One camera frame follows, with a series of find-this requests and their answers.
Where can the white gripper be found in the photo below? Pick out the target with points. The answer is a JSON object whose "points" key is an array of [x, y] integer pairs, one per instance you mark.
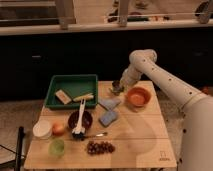
{"points": [[130, 77]]}

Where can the orange bowl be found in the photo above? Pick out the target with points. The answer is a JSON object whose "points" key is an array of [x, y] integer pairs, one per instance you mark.
{"points": [[138, 97]]}

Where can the bunch of purple grapes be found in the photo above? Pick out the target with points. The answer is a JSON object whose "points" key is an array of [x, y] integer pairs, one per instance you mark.
{"points": [[94, 148]]}

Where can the green plastic tray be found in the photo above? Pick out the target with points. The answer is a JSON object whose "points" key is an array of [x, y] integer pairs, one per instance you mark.
{"points": [[74, 86]]}

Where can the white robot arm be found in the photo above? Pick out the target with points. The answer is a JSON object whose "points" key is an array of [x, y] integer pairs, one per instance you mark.
{"points": [[197, 141]]}

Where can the light green cup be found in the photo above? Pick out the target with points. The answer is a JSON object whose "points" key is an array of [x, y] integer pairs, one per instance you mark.
{"points": [[56, 147]]}

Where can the grey-blue cloth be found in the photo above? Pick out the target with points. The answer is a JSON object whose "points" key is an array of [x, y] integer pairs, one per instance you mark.
{"points": [[109, 103]]}

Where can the blue sponge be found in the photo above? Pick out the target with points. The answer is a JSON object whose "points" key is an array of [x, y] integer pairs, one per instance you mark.
{"points": [[108, 117]]}

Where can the black chair frame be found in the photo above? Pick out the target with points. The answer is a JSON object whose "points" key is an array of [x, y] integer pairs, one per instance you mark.
{"points": [[19, 157]]}

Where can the small metal cup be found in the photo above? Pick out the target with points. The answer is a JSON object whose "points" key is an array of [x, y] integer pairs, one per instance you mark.
{"points": [[116, 88]]}

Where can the small metal knife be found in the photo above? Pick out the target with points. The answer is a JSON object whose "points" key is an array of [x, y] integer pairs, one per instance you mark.
{"points": [[97, 135]]}

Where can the white plastic cup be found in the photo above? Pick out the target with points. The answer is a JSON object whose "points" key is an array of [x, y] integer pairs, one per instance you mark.
{"points": [[42, 129]]}

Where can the orange fruit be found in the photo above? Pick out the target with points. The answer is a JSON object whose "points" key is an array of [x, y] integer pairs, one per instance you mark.
{"points": [[58, 129]]}

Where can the tan sponge block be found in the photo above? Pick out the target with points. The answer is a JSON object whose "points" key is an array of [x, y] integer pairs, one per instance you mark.
{"points": [[63, 97]]}

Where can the yellow corn cob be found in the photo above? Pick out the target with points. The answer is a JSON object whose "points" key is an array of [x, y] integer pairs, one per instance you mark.
{"points": [[88, 96]]}

